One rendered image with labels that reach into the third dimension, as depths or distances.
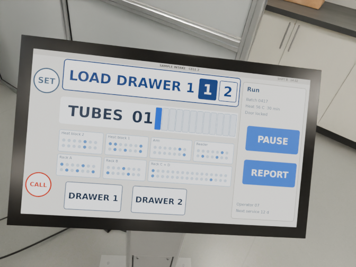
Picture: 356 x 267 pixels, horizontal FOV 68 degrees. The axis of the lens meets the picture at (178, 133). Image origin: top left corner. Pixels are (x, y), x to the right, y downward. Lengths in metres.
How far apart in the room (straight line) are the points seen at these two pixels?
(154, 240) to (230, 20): 0.78
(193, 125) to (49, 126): 0.24
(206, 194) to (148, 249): 0.37
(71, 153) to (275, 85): 0.37
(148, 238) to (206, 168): 0.34
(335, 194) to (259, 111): 1.77
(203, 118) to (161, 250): 0.46
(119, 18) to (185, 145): 1.00
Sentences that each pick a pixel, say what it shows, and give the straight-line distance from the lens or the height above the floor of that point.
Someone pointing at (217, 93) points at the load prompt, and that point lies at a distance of 0.47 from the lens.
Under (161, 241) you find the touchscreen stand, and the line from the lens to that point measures 0.77.
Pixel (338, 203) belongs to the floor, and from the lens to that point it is 2.18.
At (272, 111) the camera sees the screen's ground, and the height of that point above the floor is 1.14.
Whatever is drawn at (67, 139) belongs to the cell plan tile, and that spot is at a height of 1.07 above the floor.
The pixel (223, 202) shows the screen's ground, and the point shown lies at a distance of 0.49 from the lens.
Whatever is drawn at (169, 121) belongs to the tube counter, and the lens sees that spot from 0.45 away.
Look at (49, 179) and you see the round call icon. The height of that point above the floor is 1.02.
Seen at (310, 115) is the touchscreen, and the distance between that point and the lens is 0.54.
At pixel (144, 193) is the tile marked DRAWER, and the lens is 0.47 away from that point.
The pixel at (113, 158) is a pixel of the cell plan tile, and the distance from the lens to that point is 0.46.
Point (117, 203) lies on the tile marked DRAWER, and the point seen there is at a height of 1.00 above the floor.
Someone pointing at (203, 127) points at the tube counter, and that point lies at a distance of 0.46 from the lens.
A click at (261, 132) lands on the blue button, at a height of 1.11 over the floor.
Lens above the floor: 1.39
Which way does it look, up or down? 41 degrees down
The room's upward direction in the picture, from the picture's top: 10 degrees clockwise
